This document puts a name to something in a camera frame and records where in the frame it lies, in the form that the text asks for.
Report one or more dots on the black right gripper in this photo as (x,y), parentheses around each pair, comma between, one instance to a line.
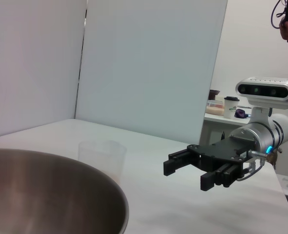
(222,153)

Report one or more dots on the clear plastic measuring cup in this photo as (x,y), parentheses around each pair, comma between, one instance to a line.
(102,156)

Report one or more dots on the stainless steel mixing bowl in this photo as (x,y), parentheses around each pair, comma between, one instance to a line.
(48,195)

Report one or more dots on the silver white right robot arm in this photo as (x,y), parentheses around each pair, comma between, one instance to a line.
(261,136)

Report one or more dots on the white paper cup black lid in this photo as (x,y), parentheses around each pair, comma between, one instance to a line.
(231,108)

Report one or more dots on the white side table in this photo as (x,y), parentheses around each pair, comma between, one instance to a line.
(214,126)

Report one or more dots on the clear plastic food container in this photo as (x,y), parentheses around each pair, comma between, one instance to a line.
(215,108)

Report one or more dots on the purple crumpled object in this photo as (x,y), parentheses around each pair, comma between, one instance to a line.
(241,113)

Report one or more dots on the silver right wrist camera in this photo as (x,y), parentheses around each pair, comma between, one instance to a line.
(263,90)

